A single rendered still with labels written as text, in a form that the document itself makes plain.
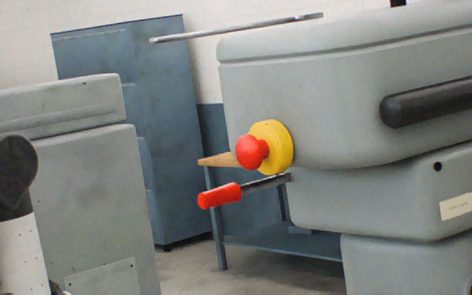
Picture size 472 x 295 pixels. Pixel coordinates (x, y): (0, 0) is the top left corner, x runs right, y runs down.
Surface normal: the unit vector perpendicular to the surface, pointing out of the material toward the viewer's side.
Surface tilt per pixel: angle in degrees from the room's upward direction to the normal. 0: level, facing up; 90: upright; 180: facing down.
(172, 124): 90
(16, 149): 87
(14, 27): 90
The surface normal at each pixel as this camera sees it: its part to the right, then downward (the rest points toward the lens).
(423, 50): 0.61, 0.01
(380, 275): -0.78, 0.19
